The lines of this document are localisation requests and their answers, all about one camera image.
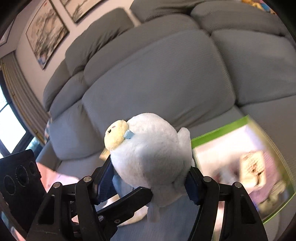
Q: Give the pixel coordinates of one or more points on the grey fabric sofa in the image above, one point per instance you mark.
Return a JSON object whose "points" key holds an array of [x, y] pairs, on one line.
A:
{"points": [[197, 64]]}

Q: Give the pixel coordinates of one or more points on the grey striped curtain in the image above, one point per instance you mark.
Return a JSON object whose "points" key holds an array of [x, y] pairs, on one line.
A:
{"points": [[25, 101]]}

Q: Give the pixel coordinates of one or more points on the green cardboard box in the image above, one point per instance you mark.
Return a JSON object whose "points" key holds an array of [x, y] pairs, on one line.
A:
{"points": [[242, 152]]}

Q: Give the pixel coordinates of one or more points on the purple and grey sock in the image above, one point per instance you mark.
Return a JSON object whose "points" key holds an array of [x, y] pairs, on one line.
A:
{"points": [[273, 194]]}

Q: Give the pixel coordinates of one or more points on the window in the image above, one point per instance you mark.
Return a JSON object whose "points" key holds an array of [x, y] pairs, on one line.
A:
{"points": [[15, 137]]}

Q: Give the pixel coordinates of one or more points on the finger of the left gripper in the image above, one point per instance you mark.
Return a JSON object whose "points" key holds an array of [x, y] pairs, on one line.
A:
{"points": [[123, 209]]}

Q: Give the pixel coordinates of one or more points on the beige tree tissue pack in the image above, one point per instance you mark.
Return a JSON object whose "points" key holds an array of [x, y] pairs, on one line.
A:
{"points": [[252, 170]]}

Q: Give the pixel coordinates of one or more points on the pink garment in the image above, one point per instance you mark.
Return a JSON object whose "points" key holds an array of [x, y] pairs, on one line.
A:
{"points": [[49, 177]]}

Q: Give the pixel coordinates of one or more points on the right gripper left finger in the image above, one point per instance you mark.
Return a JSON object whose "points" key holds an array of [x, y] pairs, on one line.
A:
{"points": [[103, 188]]}

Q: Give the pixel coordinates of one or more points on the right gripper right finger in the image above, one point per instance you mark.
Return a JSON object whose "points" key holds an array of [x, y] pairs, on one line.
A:
{"points": [[201, 189]]}

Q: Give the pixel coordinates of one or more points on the white cream knitted cloth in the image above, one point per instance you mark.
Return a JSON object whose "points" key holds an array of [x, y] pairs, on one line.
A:
{"points": [[138, 216]]}

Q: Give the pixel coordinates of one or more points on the white plush toy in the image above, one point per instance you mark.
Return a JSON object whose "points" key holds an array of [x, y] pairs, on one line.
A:
{"points": [[146, 151]]}

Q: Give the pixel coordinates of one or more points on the pile of plush toys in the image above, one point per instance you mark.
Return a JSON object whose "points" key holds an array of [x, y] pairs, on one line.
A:
{"points": [[260, 5]]}

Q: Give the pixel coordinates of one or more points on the framed landscape painting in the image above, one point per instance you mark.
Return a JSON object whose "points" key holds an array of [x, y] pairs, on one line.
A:
{"points": [[45, 33]]}

